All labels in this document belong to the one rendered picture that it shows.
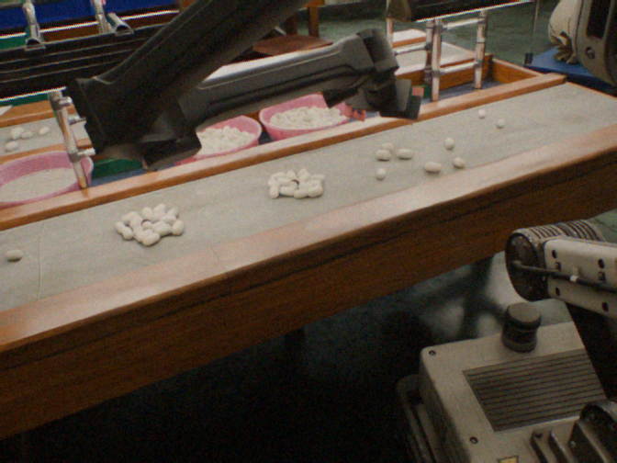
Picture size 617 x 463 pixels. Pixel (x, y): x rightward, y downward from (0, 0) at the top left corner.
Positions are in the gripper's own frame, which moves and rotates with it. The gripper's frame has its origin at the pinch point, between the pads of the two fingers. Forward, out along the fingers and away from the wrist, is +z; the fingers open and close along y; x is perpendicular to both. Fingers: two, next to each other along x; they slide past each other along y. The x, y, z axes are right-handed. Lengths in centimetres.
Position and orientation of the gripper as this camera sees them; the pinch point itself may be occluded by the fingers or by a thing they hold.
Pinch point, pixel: (387, 118)
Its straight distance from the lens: 109.9
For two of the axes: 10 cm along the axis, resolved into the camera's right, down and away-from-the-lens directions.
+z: 2.7, 3.1, 9.1
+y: 9.4, 1.3, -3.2
